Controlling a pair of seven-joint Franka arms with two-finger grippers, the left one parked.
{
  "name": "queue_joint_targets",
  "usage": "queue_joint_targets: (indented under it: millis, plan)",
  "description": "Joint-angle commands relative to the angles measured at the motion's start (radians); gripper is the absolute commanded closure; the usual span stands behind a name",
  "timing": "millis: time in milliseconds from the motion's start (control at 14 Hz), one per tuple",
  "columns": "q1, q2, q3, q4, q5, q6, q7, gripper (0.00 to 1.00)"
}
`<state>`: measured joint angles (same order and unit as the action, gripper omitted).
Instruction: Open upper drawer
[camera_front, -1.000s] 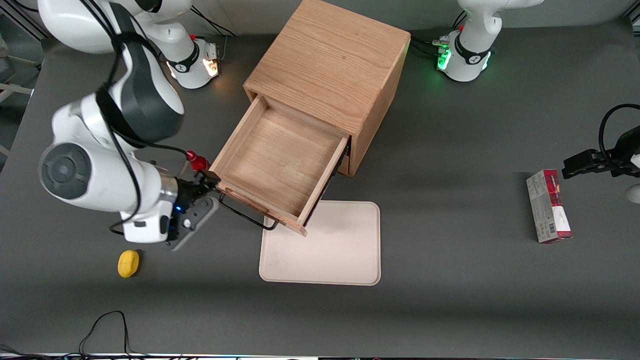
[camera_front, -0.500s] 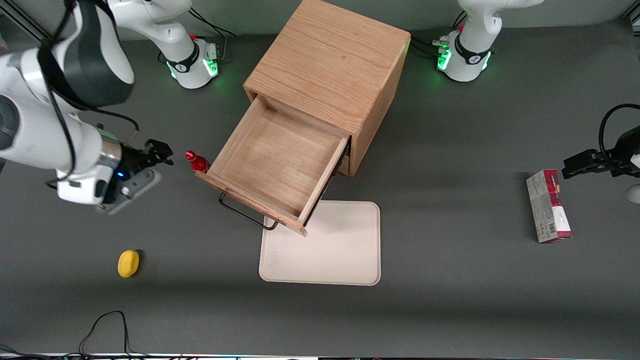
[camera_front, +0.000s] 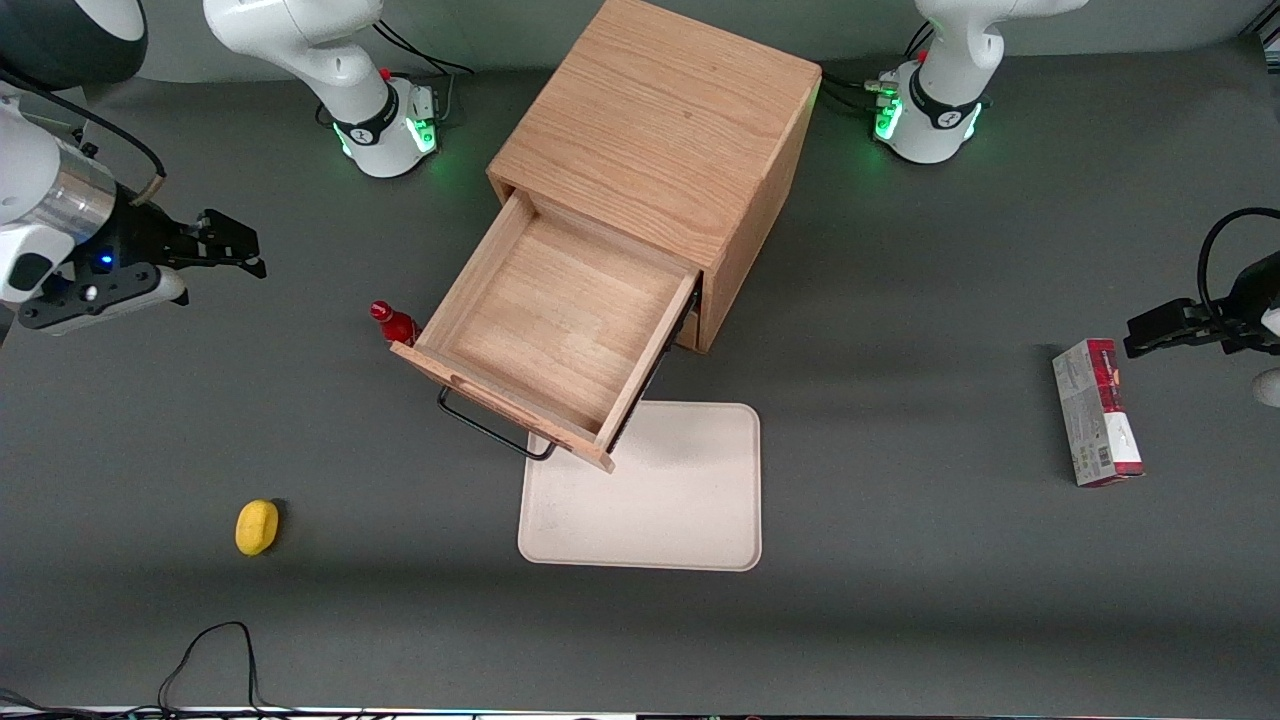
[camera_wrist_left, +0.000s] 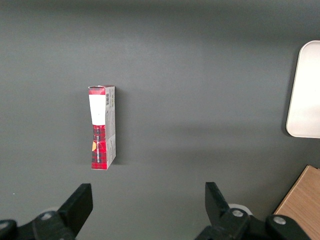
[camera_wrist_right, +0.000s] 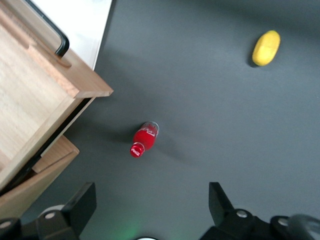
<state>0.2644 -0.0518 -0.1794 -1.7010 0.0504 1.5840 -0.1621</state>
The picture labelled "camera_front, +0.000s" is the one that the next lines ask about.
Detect red bottle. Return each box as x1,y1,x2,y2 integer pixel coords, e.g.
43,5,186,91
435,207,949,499
369,300,424,350

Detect cream plastic tray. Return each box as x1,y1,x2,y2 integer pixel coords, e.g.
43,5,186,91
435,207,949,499
517,400,763,573

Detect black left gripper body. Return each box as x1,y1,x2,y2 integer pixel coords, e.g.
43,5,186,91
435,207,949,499
1215,250,1280,357

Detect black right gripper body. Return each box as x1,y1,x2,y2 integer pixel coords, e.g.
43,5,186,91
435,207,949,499
95,200,197,277

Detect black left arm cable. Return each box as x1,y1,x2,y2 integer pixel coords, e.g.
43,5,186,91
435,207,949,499
1197,207,1280,321

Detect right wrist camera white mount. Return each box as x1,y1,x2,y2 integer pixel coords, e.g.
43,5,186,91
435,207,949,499
18,265,189,333

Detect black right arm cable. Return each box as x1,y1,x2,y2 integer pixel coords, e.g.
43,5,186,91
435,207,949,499
0,68,168,207

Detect black floor cable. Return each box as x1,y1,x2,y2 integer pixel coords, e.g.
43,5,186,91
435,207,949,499
155,621,271,717

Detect black metal drawer handle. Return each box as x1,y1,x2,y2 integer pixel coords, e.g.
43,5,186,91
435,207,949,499
437,385,558,463

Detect red plaid cardboard box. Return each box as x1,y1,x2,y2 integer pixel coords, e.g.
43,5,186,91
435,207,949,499
1051,338,1147,488

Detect black left base cables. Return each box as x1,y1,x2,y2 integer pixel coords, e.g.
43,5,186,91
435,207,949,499
818,70,896,118

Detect wooden drawer cabinet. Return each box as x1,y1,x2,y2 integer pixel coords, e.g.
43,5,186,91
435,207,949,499
487,0,823,355

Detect yellow lemon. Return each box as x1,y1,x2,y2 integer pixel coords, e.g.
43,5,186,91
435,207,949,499
235,499,281,557

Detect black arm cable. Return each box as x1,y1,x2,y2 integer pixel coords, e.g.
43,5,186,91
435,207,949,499
0,68,168,207
1197,207,1280,321

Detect wooden drawer with black handle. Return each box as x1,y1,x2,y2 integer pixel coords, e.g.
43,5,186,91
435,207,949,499
388,188,703,475

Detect black right base cable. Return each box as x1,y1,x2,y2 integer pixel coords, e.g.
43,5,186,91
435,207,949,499
373,20,475,123

